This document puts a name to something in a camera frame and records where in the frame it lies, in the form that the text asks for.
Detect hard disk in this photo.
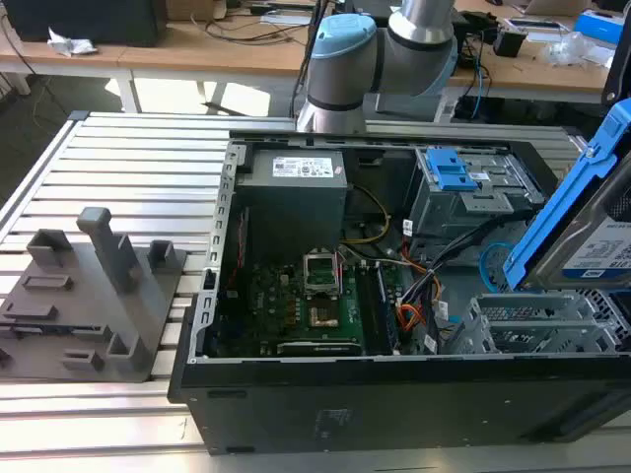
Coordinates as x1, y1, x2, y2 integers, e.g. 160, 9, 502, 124
502, 97, 631, 297

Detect blue disk wire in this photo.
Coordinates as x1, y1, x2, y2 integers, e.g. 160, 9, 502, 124
480, 241, 517, 292

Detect grey metal disk bay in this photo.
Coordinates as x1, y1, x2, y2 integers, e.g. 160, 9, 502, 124
443, 290, 631, 356

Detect black RAM slot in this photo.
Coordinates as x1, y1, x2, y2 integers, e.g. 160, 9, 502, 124
354, 265, 381, 354

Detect blue cardboard box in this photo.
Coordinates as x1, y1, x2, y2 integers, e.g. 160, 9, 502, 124
575, 8, 625, 45

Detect clear plastic bag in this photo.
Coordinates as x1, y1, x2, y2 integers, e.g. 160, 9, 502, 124
546, 32, 612, 68

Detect small black device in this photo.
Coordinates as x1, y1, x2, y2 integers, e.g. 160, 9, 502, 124
492, 27, 528, 58

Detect blue plastic drive latch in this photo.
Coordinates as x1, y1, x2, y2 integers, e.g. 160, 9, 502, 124
426, 147, 479, 192

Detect grey metal drive cage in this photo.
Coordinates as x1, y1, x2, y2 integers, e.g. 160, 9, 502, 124
408, 145, 548, 242

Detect RAM stick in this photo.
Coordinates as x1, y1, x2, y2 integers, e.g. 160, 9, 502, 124
377, 265, 400, 354

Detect grey power supply unit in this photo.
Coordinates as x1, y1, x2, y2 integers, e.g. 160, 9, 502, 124
234, 150, 349, 267

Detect metal socket cover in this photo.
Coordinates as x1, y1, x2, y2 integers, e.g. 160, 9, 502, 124
301, 253, 344, 300

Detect black PC case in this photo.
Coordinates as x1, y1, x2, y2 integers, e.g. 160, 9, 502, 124
167, 125, 631, 457

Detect black graphics card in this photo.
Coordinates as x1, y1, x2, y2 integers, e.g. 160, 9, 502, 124
275, 339, 364, 357

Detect green motherboard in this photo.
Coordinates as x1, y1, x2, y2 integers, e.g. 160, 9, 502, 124
221, 255, 410, 359

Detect wooden desk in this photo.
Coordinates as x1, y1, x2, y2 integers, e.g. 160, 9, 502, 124
0, 0, 631, 104

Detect brown cardboard box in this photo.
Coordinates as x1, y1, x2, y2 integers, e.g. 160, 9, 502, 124
165, 0, 228, 21

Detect large black box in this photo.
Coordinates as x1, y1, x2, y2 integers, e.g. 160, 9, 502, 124
4, 0, 167, 48

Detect crumpled white paper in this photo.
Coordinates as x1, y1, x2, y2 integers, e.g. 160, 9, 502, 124
46, 27, 100, 55

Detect grey parts rack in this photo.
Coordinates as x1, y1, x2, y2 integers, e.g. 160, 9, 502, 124
0, 206, 188, 383

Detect hanging blue cable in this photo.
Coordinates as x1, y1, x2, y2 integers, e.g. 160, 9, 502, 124
472, 63, 490, 119

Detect black wire bundle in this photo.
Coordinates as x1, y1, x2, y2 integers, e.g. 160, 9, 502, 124
398, 216, 514, 306

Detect yellow wire bundle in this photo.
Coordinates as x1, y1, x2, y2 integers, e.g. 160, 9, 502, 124
339, 184, 390, 245

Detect orange wire bundle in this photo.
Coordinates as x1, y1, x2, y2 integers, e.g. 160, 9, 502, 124
396, 240, 443, 341

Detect thin red wire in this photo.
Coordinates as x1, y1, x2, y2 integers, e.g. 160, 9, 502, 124
224, 209, 247, 292

